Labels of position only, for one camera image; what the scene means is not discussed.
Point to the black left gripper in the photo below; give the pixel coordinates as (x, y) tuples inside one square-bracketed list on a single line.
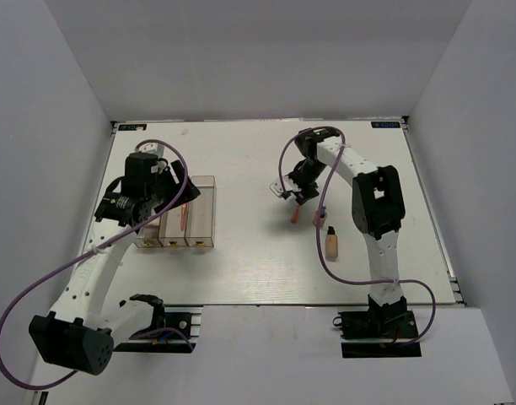
[(166, 174)]

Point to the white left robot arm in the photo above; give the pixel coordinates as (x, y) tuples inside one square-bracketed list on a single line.
[(75, 334)]

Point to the small foundation bottle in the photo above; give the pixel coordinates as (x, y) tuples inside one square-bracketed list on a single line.
[(320, 217)]

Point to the tall foundation bottle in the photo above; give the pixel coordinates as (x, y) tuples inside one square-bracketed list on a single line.
[(331, 245)]

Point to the clear organizer bin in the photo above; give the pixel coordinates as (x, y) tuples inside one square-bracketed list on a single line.
[(148, 235), (200, 222), (170, 234)]

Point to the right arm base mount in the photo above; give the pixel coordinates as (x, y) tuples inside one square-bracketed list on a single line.
[(360, 339)]

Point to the middle clear organizer bin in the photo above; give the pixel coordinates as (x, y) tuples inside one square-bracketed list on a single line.
[(170, 234)]

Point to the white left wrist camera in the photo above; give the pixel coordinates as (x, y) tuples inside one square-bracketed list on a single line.
[(151, 148)]

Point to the left clear organizer bin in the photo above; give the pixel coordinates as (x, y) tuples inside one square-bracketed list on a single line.
[(148, 235)]

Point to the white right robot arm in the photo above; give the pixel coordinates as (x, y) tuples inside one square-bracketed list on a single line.
[(377, 211)]

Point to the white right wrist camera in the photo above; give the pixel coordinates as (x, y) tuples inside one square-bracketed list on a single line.
[(283, 188)]

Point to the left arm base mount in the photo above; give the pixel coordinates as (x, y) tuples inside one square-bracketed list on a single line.
[(178, 333)]

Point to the right clear organizer bin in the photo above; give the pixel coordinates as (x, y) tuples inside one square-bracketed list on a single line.
[(200, 222)]

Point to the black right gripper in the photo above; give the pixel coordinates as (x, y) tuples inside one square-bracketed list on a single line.
[(303, 193)]

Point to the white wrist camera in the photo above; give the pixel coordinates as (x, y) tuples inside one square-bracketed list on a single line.
[(151, 148), (283, 188)]

